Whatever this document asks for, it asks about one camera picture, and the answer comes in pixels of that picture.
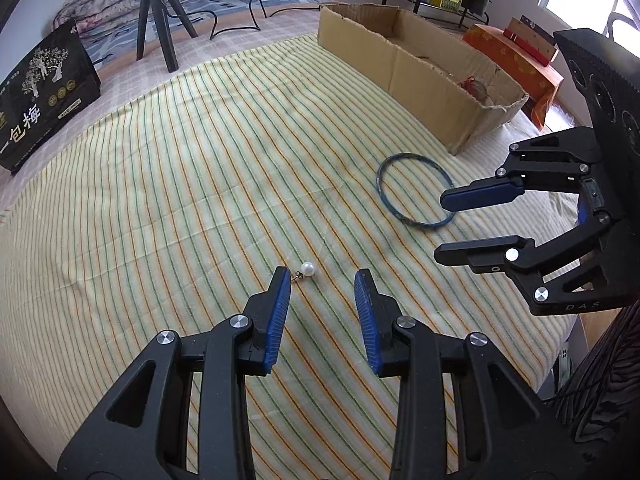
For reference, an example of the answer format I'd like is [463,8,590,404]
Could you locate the plaid beige bed sheet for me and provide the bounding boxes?
[1,4,320,209]

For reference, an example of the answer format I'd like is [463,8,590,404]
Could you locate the brown cardboard box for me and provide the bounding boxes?
[318,3,528,155]

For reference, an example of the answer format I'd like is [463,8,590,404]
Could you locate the black ring light cable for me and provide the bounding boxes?
[164,0,321,42]

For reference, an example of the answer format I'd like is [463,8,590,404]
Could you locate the boxes on orange table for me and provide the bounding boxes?
[503,15,558,66]

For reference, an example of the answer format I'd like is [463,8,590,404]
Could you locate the red string bracelet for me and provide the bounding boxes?
[459,75,490,104]

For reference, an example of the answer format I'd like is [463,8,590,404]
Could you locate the blue patterned bed sheet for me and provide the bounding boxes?
[80,0,326,66]

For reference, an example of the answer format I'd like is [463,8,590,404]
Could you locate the black tripod stand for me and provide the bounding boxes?
[136,0,198,73]

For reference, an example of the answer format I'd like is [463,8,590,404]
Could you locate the dark blue bangle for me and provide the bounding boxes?
[375,152,456,231]

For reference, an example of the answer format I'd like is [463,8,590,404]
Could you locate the yellow striped cloth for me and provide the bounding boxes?
[1,36,576,479]

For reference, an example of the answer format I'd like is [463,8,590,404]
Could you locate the black printed gift bag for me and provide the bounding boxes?
[0,20,101,174]

